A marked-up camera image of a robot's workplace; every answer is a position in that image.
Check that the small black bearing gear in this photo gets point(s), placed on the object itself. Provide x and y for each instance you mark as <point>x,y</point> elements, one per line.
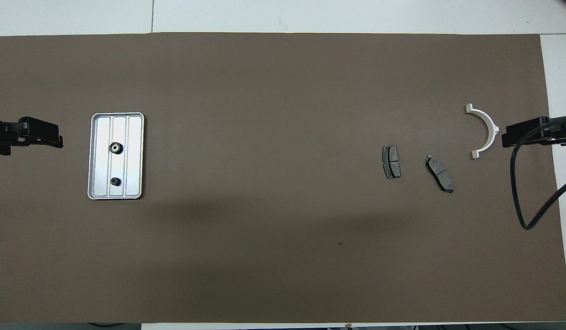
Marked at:
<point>115,181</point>

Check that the silver metal tray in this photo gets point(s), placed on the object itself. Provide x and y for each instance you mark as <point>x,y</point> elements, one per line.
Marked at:
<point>134,137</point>

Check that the brown table mat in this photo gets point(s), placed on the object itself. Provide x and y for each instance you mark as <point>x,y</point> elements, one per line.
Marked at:
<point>283,91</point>

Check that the large black bearing gear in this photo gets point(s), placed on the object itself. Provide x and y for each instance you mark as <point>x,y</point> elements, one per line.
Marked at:
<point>116,147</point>

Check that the long curved brake pad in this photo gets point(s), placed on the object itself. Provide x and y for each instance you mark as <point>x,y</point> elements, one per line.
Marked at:
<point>441,174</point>

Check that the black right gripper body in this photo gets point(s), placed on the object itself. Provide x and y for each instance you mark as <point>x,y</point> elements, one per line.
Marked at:
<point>565,137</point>

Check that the short rectangular brake pad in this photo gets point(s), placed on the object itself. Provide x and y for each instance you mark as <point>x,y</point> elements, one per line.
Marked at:
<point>391,162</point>

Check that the white semicircular plastic clamp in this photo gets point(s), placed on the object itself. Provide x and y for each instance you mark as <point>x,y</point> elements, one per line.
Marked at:
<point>492,133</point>

